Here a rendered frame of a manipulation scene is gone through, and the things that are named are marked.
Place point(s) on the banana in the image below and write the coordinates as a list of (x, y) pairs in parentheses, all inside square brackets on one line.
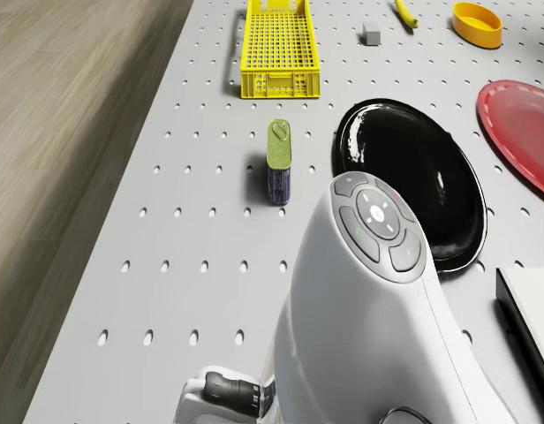
[(405, 14)]

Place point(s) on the yellow basket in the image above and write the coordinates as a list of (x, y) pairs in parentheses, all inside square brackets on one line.
[(278, 40)]

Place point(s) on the red plate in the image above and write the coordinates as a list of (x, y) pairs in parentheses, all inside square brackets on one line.
[(523, 132)]

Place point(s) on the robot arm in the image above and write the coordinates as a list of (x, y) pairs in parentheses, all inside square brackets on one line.
[(360, 318)]

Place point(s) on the black plate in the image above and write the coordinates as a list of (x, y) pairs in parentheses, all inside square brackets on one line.
[(409, 176)]

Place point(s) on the grey cube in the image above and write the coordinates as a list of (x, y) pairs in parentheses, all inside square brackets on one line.
[(372, 34)]

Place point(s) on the yellow bowl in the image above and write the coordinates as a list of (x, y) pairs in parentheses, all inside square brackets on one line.
[(477, 26)]

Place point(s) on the black stove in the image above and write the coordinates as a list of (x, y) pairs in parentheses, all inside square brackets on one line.
[(534, 300)]

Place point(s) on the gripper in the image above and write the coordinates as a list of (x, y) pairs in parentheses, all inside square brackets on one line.
[(223, 391)]

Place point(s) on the flat-sided can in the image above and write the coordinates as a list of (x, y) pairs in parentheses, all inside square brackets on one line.
[(278, 168)]

